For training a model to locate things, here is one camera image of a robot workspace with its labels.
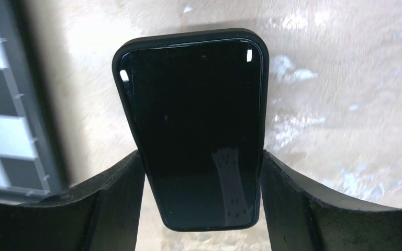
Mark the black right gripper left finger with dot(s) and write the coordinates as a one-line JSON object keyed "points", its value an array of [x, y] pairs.
{"points": [[101, 213]]}

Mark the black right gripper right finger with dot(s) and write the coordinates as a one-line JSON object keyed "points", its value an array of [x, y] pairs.
{"points": [[302, 214]]}

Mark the black smartphone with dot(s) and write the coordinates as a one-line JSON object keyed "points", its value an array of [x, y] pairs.
{"points": [[196, 103]]}

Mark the black white chessboard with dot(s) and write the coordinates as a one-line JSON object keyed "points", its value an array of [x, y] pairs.
{"points": [[30, 165]]}

